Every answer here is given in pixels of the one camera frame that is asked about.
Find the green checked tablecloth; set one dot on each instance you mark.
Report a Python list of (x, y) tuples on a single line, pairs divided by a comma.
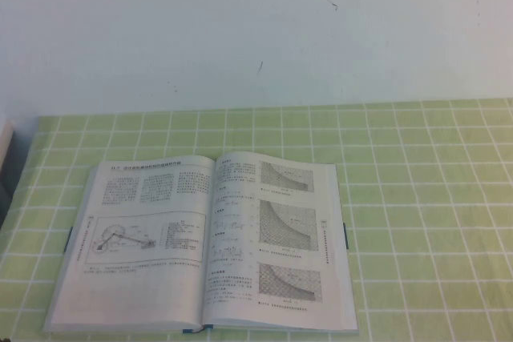
[(421, 198)]

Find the white board with beige edge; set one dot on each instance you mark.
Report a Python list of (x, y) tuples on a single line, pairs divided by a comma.
[(5, 142)]

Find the white hardcover book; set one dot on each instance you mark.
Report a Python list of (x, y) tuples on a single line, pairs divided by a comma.
[(160, 278)]

